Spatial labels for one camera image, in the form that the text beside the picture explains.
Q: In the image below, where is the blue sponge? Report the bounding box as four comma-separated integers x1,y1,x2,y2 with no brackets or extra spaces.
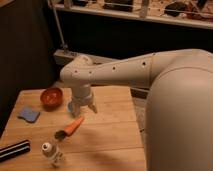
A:
18,107,40,123

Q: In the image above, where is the orange toy carrot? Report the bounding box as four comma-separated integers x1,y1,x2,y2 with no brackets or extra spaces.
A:
54,116,84,141

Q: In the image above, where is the red bowl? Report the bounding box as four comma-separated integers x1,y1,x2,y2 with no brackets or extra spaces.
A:
40,87,63,107

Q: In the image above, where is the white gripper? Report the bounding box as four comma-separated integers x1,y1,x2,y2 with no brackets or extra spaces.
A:
71,84,98,118

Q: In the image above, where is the white shelf ledge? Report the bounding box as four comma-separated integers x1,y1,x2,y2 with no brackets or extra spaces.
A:
54,4,213,30

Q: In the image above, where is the grey baseboard rail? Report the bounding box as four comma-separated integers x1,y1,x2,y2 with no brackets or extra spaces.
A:
53,49,113,65

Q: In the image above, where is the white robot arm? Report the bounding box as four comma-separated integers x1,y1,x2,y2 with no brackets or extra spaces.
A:
60,49,213,171

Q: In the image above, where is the blue cup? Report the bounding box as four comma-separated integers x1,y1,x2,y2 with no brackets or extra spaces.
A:
67,102,74,113

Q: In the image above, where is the metal pole stand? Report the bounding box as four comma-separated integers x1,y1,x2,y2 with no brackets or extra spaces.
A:
49,0,76,55

